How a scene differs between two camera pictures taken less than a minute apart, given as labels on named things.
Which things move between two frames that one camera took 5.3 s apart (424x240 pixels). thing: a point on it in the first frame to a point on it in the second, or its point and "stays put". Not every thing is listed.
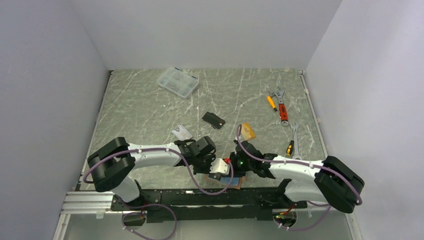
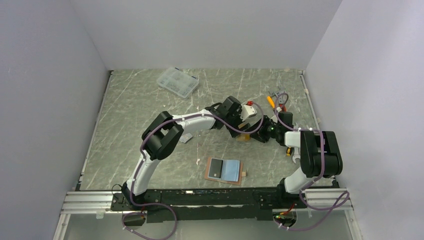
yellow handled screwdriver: [272, 104] stays put
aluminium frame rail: [83, 203] stays put
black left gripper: [211, 158] to [239, 122]
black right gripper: [236, 173] to [260, 134]
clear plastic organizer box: [178, 82] stays put
